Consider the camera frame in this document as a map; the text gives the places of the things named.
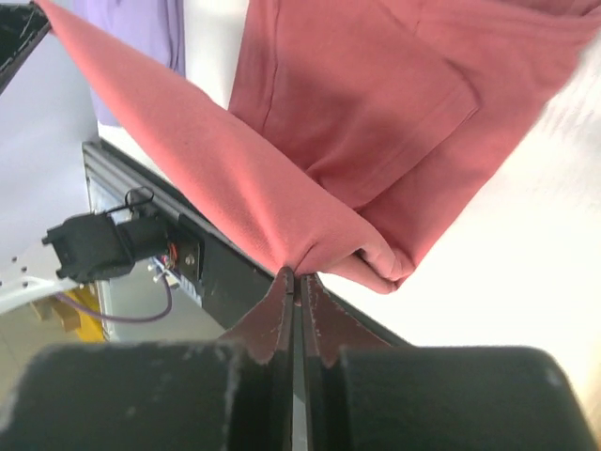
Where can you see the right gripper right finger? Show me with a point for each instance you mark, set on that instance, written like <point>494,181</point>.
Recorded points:
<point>363,393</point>

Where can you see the pink red t shirt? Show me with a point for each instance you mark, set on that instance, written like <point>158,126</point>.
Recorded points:
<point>356,132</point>

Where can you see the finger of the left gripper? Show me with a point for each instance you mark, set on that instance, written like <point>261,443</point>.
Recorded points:
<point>23,27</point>

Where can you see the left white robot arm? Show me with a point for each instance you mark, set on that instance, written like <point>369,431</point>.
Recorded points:
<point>85,248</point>

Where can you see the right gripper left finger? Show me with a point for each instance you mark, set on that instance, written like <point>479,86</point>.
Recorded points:
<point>233,393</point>

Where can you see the folded lavender t shirt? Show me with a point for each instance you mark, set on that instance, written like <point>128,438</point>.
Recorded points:
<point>154,28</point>

